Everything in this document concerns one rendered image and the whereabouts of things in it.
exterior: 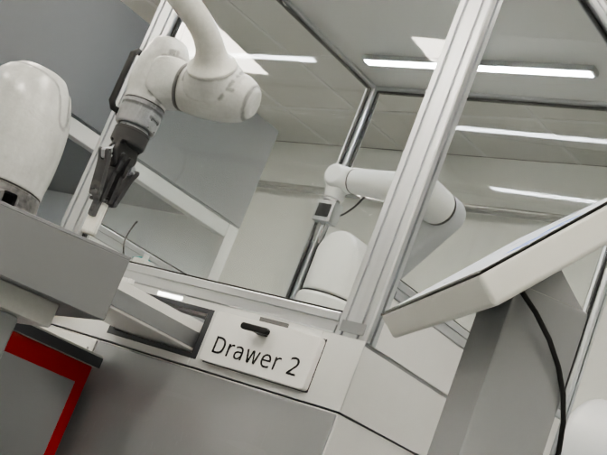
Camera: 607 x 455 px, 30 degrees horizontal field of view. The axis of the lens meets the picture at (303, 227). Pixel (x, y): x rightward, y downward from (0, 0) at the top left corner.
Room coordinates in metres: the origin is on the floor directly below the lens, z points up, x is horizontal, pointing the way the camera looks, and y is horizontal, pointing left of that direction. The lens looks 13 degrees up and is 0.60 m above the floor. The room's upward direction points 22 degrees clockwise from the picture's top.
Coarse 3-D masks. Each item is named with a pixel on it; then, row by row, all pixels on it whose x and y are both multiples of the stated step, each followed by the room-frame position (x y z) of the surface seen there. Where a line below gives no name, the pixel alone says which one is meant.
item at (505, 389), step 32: (480, 320) 1.73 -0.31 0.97; (512, 320) 1.61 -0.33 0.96; (544, 320) 1.62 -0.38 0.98; (576, 320) 1.62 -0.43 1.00; (480, 352) 1.67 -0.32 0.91; (512, 352) 1.61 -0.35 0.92; (544, 352) 1.62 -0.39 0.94; (480, 384) 1.62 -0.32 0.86; (512, 384) 1.61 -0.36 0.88; (544, 384) 1.62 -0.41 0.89; (448, 416) 1.72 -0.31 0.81; (480, 416) 1.61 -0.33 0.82; (512, 416) 1.62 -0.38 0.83; (544, 416) 1.62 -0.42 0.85; (448, 448) 1.67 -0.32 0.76; (480, 448) 1.61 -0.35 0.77; (512, 448) 1.62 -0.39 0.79; (544, 448) 1.62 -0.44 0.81
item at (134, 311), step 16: (128, 288) 2.27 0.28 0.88; (112, 304) 2.25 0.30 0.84; (128, 304) 2.28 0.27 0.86; (144, 304) 2.31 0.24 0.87; (160, 304) 2.34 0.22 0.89; (112, 320) 2.49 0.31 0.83; (128, 320) 2.36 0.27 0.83; (144, 320) 2.32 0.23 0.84; (160, 320) 2.35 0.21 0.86; (176, 320) 2.39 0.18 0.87; (192, 320) 2.42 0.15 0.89; (144, 336) 2.55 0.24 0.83; (160, 336) 2.41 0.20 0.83; (176, 336) 2.40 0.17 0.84; (192, 336) 2.43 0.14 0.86
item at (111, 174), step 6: (120, 156) 2.25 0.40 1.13; (126, 156) 2.26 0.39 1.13; (120, 162) 2.25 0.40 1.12; (108, 168) 2.26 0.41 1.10; (114, 168) 2.25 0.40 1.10; (120, 168) 2.26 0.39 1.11; (108, 174) 2.26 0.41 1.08; (114, 174) 2.26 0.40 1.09; (108, 180) 2.25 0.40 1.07; (108, 186) 2.26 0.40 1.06; (102, 192) 2.25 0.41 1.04; (90, 198) 2.27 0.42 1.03; (102, 198) 2.25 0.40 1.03
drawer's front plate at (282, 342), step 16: (224, 320) 2.39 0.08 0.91; (240, 320) 2.36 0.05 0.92; (256, 320) 2.33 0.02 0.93; (208, 336) 2.40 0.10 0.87; (224, 336) 2.37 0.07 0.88; (240, 336) 2.35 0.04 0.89; (256, 336) 2.32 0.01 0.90; (272, 336) 2.29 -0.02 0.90; (288, 336) 2.27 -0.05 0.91; (304, 336) 2.24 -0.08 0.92; (208, 352) 2.39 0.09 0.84; (224, 352) 2.36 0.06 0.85; (256, 352) 2.31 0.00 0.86; (272, 352) 2.28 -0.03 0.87; (288, 352) 2.26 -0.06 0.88; (304, 352) 2.23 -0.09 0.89; (320, 352) 2.22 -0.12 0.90; (240, 368) 2.32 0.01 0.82; (256, 368) 2.30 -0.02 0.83; (288, 368) 2.25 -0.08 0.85; (304, 368) 2.22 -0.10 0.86; (288, 384) 2.24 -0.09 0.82; (304, 384) 2.22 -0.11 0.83
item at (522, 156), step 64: (512, 0) 2.25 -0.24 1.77; (576, 0) 2.44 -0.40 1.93; (512, 64) 2.31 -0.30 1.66; (576, 64) 2.51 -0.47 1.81; (512, 128) 2.38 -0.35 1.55; (576, 128) 2.58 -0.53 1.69; (448, 192) 2.27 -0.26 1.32; (512, 192) 2.45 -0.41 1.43; (576, 192) 2.66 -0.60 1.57; (448, 256) 2.33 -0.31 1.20
